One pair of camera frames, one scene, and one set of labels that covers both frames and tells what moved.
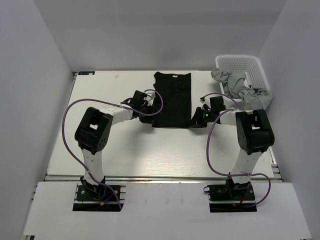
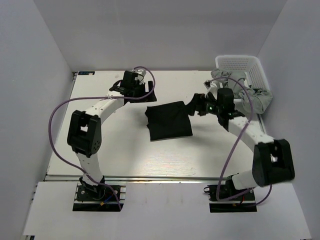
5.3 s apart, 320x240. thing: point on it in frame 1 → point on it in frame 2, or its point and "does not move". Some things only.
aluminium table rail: [76, 178] does not move
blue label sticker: [86, 72] does not move
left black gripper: [149, 119] → [151, 97]
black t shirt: [175, 91] → [168, 121]
